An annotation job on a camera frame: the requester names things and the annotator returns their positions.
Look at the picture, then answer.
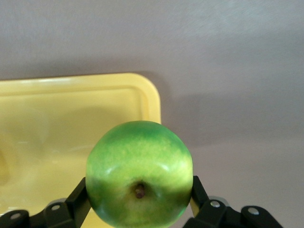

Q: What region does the green apple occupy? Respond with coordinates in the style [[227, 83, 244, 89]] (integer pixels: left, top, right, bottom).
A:
[[85, 120, 193, 228]]

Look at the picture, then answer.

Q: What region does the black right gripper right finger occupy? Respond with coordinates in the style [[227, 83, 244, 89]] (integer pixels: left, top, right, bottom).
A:
[[182, 175, 283, 228]]

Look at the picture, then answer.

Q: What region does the yellow plastic tray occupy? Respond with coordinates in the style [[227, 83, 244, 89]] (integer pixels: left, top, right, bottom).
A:
[[0, 72, 162, 228]]

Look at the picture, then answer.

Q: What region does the large table cover mat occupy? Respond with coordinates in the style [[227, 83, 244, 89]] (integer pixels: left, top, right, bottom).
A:
[[0, 0, 304, 228]]

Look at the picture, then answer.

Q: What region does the yellow potato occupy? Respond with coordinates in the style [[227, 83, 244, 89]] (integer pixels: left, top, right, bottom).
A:
[[0, 148, 10, 186]]

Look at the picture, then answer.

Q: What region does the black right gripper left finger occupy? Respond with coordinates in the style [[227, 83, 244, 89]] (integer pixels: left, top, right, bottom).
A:
[[0, 177, 92, 228]]

